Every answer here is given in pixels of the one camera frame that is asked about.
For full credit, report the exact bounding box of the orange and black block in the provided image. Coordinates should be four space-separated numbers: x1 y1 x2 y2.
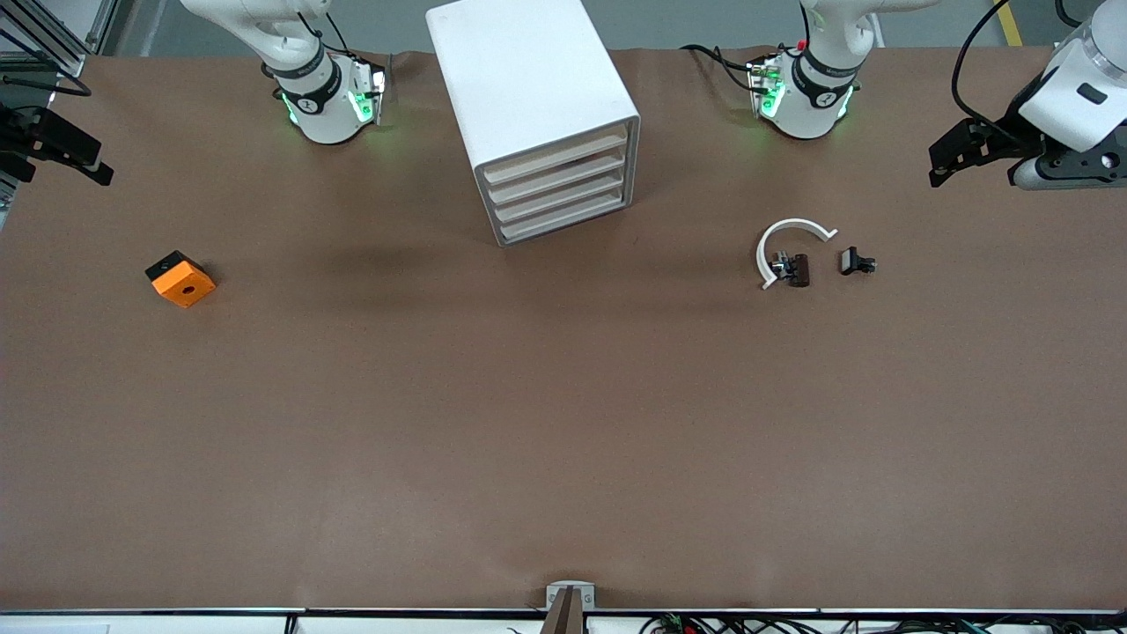
145 250 217 309

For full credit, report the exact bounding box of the white curved plastic clip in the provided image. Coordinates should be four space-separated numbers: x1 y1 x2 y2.
757 217 839 290

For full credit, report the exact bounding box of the brown table mat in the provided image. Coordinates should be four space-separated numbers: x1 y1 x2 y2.
0 46 1127 613

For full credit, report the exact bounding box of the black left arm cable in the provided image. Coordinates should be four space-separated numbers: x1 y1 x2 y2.
951 0 1027 129

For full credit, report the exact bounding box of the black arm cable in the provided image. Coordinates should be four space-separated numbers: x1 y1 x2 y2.
0 31 93 98
951 0 1027 129

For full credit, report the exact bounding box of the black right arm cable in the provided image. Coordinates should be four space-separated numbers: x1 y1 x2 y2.
0 31 93 98

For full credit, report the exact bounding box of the grey metal edge bracket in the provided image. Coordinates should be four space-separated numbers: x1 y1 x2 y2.
544 581 597 610

